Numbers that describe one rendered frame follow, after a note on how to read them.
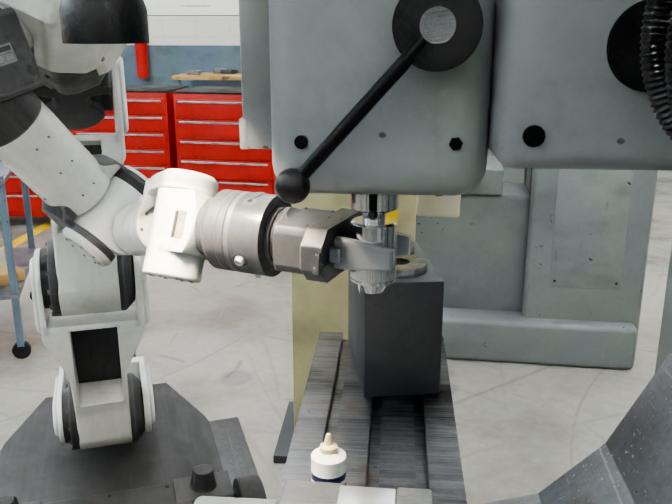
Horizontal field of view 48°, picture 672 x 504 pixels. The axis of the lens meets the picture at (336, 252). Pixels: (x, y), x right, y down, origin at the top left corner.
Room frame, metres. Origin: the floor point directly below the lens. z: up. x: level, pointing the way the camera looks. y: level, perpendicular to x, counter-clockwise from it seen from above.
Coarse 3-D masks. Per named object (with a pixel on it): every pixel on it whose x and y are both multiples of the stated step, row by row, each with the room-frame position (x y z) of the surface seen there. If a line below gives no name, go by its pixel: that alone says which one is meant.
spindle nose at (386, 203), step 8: (352, 200) 0.73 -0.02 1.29; (360, 200) 0.72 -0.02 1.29; (368, 200) 0.72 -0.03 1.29; (384, 200) 0.72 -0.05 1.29; (392, 200) 0.73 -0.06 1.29; (352, 208) 0.73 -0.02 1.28; (360, 208) 0.72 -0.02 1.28; (368, 208) 0.72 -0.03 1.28; (384, 208) 0.72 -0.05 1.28; (392, 208) 0.73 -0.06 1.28
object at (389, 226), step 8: (360, 216) 0.76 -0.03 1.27; (352, 224) 0.73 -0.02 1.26; (360, 224) 0.73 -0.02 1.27; (368, 224) 0.73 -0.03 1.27; (376, 224) 0.73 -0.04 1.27; (384, 224) 0.73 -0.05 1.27; (392, 224) 0.73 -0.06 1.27; (360, 232) 0.72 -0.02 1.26; (368, 232) 0.72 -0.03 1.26; (376, 232) 0.72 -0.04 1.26; (384, 232) 0.72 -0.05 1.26; (392, 232) 0.73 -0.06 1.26
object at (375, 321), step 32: (416, 256) 1.15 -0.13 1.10; (352, 288) 1.21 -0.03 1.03; (416, 288) 1.07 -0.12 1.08; (352, 320) 1.21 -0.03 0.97; (384, 320) 1.06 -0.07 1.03; (416, 320) 1.07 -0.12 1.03; (352, 352) 1.21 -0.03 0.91; (384, 352) 1.06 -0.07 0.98; (416, 352) 1.07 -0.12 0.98; (384, 384) 1.06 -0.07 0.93; (416, 384) 1.07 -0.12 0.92
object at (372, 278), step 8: (352, 232) 0.73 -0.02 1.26; (368, 240) 0.72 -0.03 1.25; (376, 240) 0.72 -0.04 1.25; (384, 240) 0.72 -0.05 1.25; (392, 240) 0.73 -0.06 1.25; (392, 248) 0.73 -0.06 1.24; (352, 272) 0.73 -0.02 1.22; (360, 272) 0.72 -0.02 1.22; (368, 272) 0.72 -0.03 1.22; (376, 272) 0.72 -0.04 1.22; (384, 272) 0.72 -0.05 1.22; (392, 272) 0.73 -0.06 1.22; (352, 280) 0.73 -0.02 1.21; (360, 280) 0.72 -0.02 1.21; (368, 280) 0.72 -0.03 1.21; (376, 280) 0.72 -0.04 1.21; (384, 280) 0.72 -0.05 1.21; (392, 280) 0.73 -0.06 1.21
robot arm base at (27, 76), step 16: (0, 16) 0.92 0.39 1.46; (16, 16) 0.95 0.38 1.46; (0, 32) 0.92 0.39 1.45; (16, 32) 0.94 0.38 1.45; (0, 48) 0.91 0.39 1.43; (16, 48) 0.93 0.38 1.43; (0, 64) 0.90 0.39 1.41; (16, 64) 0.92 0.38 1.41; (32, 64) 0.95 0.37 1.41; (0, 80) 0.90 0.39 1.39; (16, 80) 0.92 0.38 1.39; (32, 80) 0.94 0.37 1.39; (0, 96) 0.89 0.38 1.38
